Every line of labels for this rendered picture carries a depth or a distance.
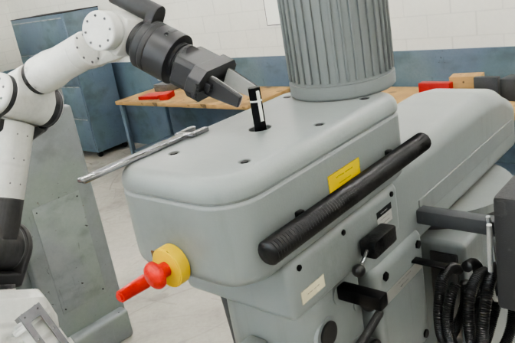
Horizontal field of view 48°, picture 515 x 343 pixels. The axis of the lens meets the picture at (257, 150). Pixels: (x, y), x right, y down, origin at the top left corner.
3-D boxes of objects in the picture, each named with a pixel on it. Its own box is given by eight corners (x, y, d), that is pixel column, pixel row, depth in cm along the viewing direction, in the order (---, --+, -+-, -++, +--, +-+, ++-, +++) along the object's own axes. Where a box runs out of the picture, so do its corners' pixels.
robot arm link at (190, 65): (227, 96, 102) (172, 67, 105) (242, 47, 98) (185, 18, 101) (188, 117, 92) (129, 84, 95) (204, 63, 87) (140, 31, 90)
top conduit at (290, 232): (280, 269, 73) (275, 244, 72) (254, 262, 76) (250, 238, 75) (432, 151, 104) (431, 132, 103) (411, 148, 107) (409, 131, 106)
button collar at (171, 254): (185, 292, 80) (175, 253, 78) (156, 282, 84) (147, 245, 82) (195, 285, 81) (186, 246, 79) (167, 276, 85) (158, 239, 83)
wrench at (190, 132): (89, 185, 80) (87, 179, 80) (73, 182, 82) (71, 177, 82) (208, 131, 97) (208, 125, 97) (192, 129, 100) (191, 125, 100)
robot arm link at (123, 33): (129, 76, 94) (75, 47, 96) (165, 71, 103) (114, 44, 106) (150, 10, 90) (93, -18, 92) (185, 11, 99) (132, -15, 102)
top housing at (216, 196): (248, 302, 75) (226, 188, 70) (125, 262, 92) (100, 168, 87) (413, 172, 107) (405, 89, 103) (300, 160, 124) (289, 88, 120)
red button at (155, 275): (162, 295, 78) (155, 269, 77) (143, 288, 81) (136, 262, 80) (179, 283, 80) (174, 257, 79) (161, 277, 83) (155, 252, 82)
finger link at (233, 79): (258, 84, 94) (226, 68, 96) (252, 101, 96) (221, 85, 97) (262, 82, 96) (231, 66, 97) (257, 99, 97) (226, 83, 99)
